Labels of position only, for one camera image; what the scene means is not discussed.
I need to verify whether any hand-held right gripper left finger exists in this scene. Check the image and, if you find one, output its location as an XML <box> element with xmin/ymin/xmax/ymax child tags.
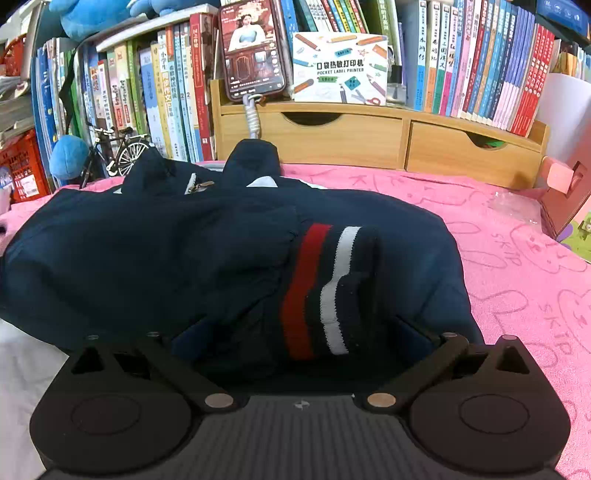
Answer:
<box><xmin>69</xmin><ymin>332</ymin><xmax>236</xmax><ymax>411</ymax></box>

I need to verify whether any small red plastic basket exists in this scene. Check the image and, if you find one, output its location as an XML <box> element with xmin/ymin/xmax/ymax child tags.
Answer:
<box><xmin>0</xmin><ymin>34</ymin><xmax>26</xmax><ymax>77</ymax></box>

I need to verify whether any white and navy jacket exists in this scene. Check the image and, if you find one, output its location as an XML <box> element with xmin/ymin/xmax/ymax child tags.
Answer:
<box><xmin>0</xmin><ymin>138</ymin><xmax>485</xmax><ymax>467</ymax></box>

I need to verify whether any clear plastic wrapper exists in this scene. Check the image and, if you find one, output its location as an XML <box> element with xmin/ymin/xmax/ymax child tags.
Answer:
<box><xmin>489</xmin><ymin>191</ymin><xmax>541</xmax><ymax>223</ymax></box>

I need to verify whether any large red plastic crate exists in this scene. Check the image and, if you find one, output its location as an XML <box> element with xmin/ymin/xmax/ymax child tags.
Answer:
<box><xmin>0</xmin><ymin>129</ymin><xmax>51</xmax><ymax>204</ymax></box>

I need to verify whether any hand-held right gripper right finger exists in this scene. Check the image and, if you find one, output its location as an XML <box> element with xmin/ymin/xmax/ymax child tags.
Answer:
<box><xmin>362</xmin><ymin>316</ymin><xmax>532</xmax><ymax>411</ymax></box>

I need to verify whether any pink folding stand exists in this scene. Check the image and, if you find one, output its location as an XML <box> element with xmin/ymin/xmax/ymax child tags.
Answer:
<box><xmin>540</xmin><ymin>154</ymin><xmax>591</xmax><ymax>241</ymax></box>

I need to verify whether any blue plush ball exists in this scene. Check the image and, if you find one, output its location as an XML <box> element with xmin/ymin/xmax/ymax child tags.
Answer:
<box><xmin>49</xmin><ymin>135</ymin><xmax>89</xmax><ymax>181</ymax></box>

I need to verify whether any black strap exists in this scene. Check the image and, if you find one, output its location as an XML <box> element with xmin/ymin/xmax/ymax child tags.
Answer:
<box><xmin>59</xmin><ymin>41</ymin><xmax>85</xmax><ymax>137</ymax></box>

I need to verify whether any green picture book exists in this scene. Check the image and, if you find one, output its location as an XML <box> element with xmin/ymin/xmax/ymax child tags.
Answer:
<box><xmin>556</xmin><ymin>217</ymin><xmax>591</xmax><ymax>261</ymax></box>

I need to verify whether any smartphone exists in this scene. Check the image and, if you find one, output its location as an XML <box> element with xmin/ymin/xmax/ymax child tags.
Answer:
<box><xmin>218</xmin><ymin>0</ymin><xmax>289</xmax><ymax>102</ymax></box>

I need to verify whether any stack of magazines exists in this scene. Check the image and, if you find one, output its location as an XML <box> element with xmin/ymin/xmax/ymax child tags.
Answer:
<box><xmin>0</xmin><ymin>74</ymin><xmax>35</xmax><ymax>146</ymax></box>

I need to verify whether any white printed cardboard box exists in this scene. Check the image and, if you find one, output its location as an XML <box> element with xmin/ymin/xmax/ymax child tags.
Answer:
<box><xmin>292</xmin><ymin>32</ymin><xmax>389</xmax><ymax>107</ymax></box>

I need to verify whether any miniature bicycle model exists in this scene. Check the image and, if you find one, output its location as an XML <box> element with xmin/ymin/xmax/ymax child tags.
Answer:
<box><xmin>78</xmin><ymin>121</ymin><xmax>152</xmax><ymax>190</ymax></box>

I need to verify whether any grey phone cable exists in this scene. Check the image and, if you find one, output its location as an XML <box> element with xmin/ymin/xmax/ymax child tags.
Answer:
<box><xmin>241</xmin><ymin>92</ymin><xmax>265</xmax><ymax>140</ymax></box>

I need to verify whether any round blue paper fan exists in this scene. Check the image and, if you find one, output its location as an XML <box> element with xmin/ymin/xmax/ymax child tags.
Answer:
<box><xmin>0</xmin><ymin>166</ymin><xmax>14</xmax><ymax>213</ymax></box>

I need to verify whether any wooden drawer organizer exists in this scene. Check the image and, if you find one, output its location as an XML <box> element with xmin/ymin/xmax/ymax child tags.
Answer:
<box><xmin>210</xmin><ymin>78</ymin><xmax>550</xmax><ymax>190</ymax></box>

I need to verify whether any row of colourful books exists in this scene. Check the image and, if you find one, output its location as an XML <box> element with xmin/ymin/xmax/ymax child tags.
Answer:
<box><xmin>32</xmin><ymin>0</ymin><xmax>591</xmax><ymax>162</ymax></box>

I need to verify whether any blue plush toy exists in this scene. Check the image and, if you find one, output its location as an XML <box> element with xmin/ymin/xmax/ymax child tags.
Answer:
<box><xmin>48</xmin><ymin>0</ymin><xmax>222</xmax><ymax>42</ymax></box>

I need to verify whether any white paper sheet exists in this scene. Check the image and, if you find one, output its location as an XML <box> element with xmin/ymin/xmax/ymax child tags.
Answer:
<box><xmin>536</xmin><ymin>73</ymin><xmax>591</xmax><ymax>162</ymax></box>

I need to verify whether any pink towel blanket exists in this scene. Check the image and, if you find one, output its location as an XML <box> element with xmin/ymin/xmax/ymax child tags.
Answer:
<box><xmin>0</xmin><ymin>161</ymin><xmax>591</xmax><ymax>480</ymax></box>

